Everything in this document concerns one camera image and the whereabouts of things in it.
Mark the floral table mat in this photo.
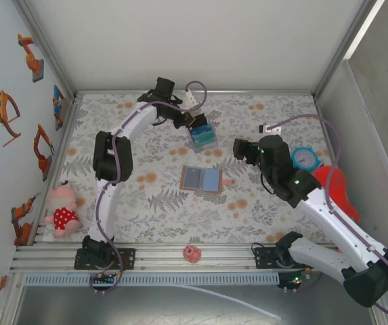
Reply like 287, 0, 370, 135
60, 93, 355, 244

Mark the small pink round toy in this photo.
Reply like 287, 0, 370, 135
183, 245, 203, 264

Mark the blue card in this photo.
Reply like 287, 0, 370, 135
190, 124, 214, 135

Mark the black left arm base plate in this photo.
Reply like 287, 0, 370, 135
74, 248, 137, 271

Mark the blue alarm clock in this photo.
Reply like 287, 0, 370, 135
290, 146, 324, 172

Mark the blue orange wall sticker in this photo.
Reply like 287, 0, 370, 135
51, 84, 66, 131

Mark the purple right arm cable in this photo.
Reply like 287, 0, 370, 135
270, 114, 388, 319

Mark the black card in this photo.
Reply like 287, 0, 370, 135
193, 114, 210, 129

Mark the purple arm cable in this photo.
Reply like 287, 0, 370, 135
89, 80, 209, 295
270, 114, 388, 319

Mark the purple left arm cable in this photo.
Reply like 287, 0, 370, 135
89, 80, 209, 295

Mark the white plastic tube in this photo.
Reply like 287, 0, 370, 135
166, 283, 282, 321

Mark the red plastic toy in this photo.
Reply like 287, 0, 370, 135
311, 165, 362, 224

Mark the small electronics board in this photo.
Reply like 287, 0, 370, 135
90, 272, 117, 285
277, 270, 313, 293

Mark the clear acrylic card box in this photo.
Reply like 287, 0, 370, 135
186, 114, 219, 154

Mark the teal VIP card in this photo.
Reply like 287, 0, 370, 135
192, 131, 217, 146

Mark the pink plush doll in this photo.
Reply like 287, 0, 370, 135
43, 180, 81, 240

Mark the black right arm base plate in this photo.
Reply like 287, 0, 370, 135
254, 246, 316, 270

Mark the aluminium extrusion frame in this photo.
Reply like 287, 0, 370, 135
9, 0, 388, 325

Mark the grey slotted cable duct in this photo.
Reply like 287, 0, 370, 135
24, 273, 280, 287

